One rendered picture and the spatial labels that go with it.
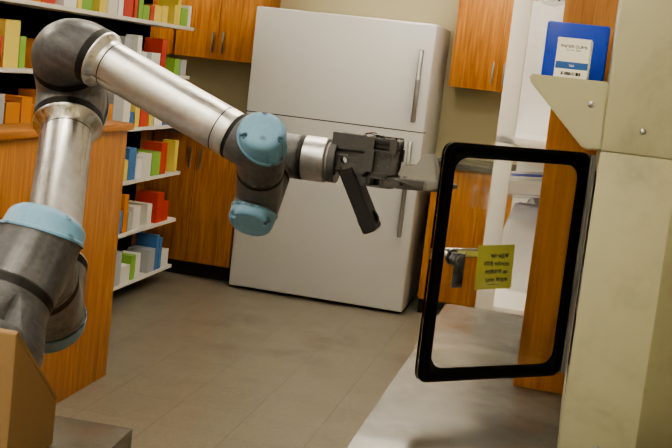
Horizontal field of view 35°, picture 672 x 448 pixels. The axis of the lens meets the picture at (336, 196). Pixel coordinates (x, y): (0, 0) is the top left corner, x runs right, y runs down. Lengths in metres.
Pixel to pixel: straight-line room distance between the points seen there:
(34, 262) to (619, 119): 0.84
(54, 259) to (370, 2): 5.95
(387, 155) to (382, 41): 4.87
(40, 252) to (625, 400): 0.87
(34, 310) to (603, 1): 1.11
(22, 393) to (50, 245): 0.21
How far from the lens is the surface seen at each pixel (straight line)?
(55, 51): 1.78
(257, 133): 1.61
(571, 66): 1.67
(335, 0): 7.38
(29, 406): 1.45
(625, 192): 1.61
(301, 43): 6.72
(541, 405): 1.96
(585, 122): 1.60
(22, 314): 1.45
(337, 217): 6.70
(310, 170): 1.77
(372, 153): 1.74
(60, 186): 1.74
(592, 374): 1.66
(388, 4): 7.31
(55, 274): 1.51
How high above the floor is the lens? 1.49
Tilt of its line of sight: 7 degrees down
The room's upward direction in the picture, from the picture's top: 7 degrees clockwise
